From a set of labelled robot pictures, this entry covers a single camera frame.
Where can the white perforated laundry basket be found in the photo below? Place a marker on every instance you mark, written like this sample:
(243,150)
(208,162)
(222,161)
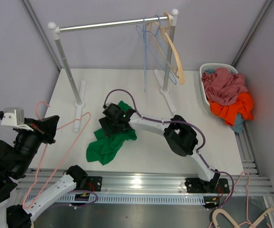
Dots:
(208,69)

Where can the pink red t shirt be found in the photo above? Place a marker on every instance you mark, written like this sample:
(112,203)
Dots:
(223,87)

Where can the light blue wire hanger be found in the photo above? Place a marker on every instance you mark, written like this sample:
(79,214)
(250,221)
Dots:
(163,38)
(142,31)

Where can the aluminium mounting rail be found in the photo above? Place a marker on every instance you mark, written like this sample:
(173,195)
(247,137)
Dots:
(146,166)

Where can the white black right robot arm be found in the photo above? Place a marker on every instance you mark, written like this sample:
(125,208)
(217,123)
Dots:
(179,135)

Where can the orange t shirt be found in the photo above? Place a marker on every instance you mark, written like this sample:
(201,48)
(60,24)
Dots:
(243,106)

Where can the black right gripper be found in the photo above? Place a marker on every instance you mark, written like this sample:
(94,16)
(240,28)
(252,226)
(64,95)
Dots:
(105,123)

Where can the grey blue t shirt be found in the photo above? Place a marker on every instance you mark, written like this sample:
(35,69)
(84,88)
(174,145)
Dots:
(238,126)

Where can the white slotted cable duct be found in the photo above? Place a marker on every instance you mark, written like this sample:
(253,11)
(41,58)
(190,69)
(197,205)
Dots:
(181,199)

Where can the green t shirt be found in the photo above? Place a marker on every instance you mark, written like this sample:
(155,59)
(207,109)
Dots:
(104,149)

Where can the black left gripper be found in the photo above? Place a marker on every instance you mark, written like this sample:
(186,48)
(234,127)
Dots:
(47,127)

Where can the pink wire hanger on floor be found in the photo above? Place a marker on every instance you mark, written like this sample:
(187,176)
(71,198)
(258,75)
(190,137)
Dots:
(229,218)

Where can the beige plastic hanger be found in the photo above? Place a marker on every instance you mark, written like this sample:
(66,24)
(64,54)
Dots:
(175,13)

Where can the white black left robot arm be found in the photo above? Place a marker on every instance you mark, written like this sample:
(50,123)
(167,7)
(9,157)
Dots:
(14,162)

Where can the silver clothes rack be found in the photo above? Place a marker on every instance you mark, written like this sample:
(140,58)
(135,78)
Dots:
(79,93)

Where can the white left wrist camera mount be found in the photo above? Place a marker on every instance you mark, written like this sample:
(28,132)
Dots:
(14,117)

